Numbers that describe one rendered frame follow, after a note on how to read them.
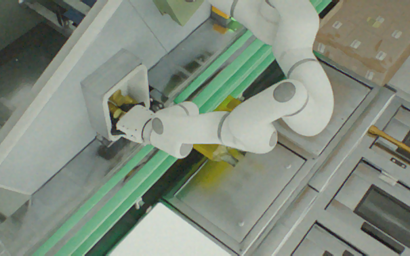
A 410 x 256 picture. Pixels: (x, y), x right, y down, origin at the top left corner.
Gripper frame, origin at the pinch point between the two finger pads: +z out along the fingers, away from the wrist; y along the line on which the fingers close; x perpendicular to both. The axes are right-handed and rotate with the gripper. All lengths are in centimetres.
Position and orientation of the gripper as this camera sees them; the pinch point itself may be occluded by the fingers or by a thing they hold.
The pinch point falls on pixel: (115, 112)
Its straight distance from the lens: 163.8
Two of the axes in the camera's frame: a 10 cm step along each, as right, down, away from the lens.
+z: -7.6, -3.6, 5.4
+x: -2.0, -6.6, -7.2
